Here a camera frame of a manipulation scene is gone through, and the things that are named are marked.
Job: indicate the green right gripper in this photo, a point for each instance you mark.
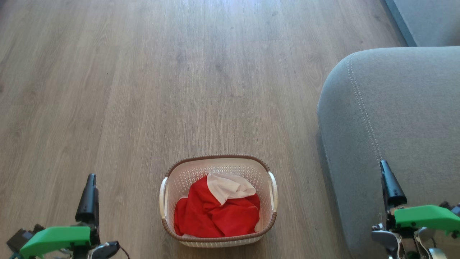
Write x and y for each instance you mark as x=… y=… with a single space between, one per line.
x=427 y=217

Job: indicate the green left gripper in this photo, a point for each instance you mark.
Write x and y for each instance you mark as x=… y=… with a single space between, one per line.
x=54 y=237

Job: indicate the red and white garment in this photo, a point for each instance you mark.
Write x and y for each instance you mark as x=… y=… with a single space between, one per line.
x=215 y=216

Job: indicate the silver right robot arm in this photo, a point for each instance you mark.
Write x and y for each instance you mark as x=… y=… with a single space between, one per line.
x=391 y=242

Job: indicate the grey fabric sofa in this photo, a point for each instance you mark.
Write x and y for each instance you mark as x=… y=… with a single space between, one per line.
x=395 y=108

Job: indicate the white perforated laundry basket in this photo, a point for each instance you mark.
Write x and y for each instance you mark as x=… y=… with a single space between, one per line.
x=187 y=176

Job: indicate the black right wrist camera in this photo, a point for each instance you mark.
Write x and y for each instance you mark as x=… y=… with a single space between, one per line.
x=451 y=208

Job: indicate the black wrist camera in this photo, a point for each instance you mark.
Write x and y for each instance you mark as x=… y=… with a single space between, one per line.
x=21 y=237
x=451 y=208

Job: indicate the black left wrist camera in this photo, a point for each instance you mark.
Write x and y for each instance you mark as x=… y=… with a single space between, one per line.
x=21 y=237

